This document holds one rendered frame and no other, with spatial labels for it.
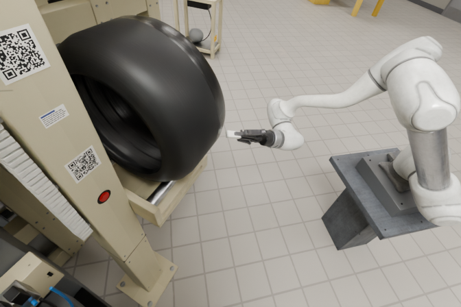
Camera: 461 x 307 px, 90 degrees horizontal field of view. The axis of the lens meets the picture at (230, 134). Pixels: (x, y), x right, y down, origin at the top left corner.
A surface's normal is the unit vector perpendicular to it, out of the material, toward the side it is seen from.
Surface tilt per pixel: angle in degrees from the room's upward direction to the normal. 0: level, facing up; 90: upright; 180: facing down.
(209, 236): 0
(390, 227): 0
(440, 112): 94
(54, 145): 90
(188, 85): 49
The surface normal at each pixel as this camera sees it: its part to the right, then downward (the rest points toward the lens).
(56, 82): 0.89, 0.37
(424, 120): -0.24, 0.67
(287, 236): 0.08, -0.70
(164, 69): 0.58, -0.35
